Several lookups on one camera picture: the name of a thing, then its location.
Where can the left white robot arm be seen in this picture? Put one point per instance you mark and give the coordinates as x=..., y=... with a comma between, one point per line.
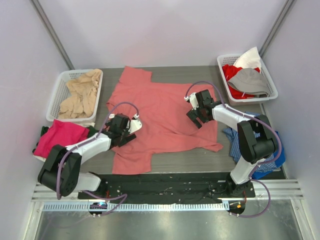
x=61, y=169

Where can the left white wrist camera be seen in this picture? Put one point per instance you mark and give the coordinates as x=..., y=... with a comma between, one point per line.
x=135, y=124

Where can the right corner aluminium post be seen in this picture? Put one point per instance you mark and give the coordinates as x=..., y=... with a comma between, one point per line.
x=280, y=19

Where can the corner aluminium post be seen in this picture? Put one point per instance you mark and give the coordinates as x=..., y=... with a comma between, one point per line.
x=51, y=32
x=280, y=19

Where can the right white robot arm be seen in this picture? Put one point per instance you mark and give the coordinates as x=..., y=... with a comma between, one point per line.
x=256, y=139

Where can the cream white garment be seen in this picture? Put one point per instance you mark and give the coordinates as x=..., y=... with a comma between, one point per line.
x=40, y=158

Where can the aluminium frame rail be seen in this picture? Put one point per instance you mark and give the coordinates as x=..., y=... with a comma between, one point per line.
x=282, y=189

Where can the left corner aluminium post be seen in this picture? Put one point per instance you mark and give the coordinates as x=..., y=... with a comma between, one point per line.
x=51, y=32

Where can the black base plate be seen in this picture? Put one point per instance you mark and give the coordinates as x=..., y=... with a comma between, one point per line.
x=172, y=188

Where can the left white plastic basket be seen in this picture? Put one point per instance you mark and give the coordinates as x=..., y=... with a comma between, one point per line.
x=61, y=92

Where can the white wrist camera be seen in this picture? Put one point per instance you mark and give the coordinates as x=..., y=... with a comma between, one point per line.
x=135, y=124
x=192, y=99

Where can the right white plastic basket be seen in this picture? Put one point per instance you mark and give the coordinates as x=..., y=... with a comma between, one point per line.
x=229, y=59

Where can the red garment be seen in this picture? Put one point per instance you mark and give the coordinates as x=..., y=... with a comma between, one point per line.
x=230, y=75

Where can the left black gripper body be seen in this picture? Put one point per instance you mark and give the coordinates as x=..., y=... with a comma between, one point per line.
x=122, y=137

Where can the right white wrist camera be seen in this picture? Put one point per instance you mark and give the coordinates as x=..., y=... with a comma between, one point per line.
x=192, y=99

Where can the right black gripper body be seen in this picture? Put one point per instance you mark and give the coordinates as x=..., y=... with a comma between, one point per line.
x=198, y=114

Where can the bright blue garment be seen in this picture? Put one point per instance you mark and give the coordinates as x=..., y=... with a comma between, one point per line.
x=277, y=160

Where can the salmon pink t shirt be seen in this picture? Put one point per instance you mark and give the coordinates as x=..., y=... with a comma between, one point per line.
x=165, y=125

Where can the white plastic basket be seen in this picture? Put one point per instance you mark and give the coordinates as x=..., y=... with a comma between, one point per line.
x=229, y=59
x=61, y=92

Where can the grey bucket hat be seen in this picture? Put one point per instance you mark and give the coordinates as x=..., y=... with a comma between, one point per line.
x=260, y=84

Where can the beige t shirt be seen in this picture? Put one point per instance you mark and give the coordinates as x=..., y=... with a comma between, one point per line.
x=84, y=91

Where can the white slotted cable duct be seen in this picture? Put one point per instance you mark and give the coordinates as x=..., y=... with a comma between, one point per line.
x=125, y=207

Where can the blue checkered shirt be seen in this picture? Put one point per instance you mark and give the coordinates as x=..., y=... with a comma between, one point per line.
x=232, y=136

